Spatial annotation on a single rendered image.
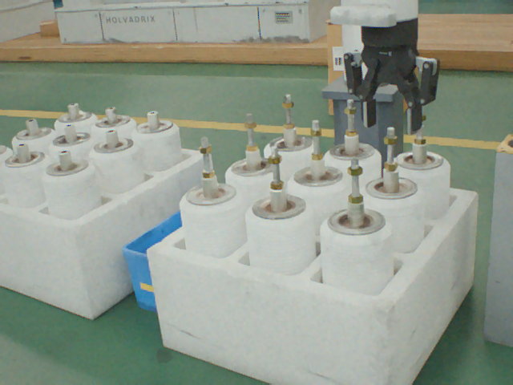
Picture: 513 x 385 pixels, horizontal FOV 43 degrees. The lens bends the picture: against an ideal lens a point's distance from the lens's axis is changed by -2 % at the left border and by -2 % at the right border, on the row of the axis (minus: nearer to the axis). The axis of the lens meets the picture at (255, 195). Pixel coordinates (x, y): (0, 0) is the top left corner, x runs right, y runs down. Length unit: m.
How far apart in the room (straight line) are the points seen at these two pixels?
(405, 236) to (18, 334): 0.68
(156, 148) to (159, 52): 1.97
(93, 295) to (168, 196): 0.25
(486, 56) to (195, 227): 1.92
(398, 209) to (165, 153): 0.56
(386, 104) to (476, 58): 1.44
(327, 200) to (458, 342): 0.31
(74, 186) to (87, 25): 2.49
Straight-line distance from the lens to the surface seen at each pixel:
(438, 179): 1.04
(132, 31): 3.43
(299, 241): 0.90
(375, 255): 0.85
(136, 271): 1.17
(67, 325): 1.22
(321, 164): 1.00
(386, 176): 0.95
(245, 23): 3.09
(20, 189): 1.26
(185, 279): 0.98
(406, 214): 0.94
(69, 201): 1.17
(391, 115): 1.31
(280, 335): 0.93
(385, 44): 0.87
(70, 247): 1.15
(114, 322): 1.19
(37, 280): 1.28
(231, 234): 0.97
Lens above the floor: 0.64
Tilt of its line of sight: 23 degrees down
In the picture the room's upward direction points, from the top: 5 degrees counter-clockwise
